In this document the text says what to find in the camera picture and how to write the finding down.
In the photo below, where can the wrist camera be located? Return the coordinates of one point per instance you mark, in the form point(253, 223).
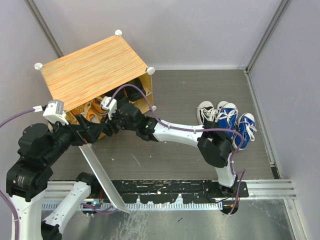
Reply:
point(54, 112)
point(109, 105)

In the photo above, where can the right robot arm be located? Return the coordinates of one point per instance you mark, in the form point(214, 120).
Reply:
point(215, 146)

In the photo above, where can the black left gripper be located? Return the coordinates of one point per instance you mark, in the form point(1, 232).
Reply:
point(86, 132)

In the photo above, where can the black white sneaker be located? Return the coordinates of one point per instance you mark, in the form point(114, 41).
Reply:
point(205, 112)

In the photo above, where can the orange sneaker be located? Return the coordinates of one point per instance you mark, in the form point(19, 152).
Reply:
point(95, 112)
point(85, 110)

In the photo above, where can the white cabinet door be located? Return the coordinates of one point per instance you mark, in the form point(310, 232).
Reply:
point(104, 180)

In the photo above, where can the blue sneaker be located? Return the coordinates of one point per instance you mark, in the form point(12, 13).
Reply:
point(246, 126)
point(227, 114)

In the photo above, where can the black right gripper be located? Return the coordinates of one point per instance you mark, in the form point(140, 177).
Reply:
point(115, 131)

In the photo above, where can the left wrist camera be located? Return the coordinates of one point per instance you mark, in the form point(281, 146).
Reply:
point(54, 112)

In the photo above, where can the right blue sneaker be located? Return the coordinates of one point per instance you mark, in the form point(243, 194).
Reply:
point(246, 126)

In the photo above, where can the grey slotted cable duct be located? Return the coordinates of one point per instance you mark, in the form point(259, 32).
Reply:
point(52, 205)

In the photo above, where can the wooden shoe cabinet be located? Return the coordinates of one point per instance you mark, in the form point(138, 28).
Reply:
point(91, 72)

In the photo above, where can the left blue sneaker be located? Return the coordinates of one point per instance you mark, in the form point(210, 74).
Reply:
point(227, 114)

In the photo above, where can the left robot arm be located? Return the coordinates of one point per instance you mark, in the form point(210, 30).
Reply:
point(27, 180)

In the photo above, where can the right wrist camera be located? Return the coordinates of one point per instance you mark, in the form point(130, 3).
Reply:
point(109, 105)

